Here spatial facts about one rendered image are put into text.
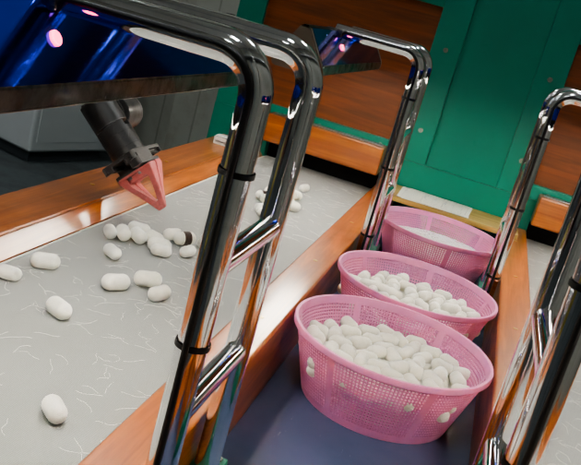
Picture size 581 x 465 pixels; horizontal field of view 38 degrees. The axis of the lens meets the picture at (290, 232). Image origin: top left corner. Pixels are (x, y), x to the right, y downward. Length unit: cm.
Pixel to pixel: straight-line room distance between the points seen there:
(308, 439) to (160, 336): 21
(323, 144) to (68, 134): 265
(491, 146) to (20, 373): 145
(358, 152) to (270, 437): 117
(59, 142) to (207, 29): 398
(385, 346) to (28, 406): 52
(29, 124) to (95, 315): 342
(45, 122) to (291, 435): 355
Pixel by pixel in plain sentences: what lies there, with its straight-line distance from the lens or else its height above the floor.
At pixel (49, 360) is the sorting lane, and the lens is 90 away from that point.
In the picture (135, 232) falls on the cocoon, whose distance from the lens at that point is 127.
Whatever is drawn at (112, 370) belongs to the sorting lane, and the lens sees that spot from 90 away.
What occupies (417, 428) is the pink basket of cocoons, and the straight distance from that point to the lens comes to 105.
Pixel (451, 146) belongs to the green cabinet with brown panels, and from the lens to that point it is 208.
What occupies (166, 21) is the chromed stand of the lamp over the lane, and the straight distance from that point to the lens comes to 57.
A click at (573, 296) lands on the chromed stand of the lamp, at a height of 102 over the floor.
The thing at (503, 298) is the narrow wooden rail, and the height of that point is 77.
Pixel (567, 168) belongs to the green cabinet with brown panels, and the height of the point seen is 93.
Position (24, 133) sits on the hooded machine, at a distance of 443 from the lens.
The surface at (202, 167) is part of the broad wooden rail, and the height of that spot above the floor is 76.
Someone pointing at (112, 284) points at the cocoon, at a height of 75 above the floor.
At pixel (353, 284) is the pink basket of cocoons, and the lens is 129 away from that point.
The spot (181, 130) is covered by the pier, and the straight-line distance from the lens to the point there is 455.
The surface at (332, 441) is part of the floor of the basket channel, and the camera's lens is 101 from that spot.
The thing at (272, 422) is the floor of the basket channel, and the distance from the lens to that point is 101.
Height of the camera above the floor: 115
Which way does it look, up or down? 16 degrees down
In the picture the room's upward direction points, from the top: 16 degrees clockwise
